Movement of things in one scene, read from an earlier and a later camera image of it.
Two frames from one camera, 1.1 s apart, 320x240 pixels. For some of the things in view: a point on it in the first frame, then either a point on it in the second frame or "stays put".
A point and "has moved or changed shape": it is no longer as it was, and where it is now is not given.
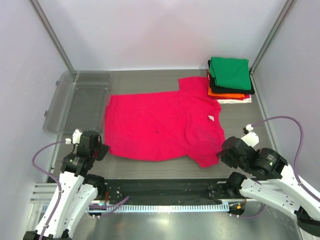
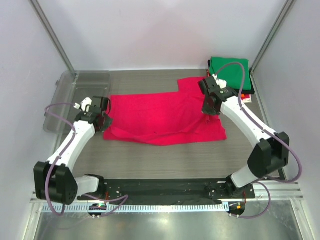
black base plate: (174, 191) stays put
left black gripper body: (99, 152) → (107, 121)
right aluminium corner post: (288, 5) stays put
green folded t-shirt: (233, 73) stays put
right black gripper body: (232, 162) → (207, 109)
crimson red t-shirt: (184, 124) has moved or changed shape
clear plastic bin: (82, 104) stays put
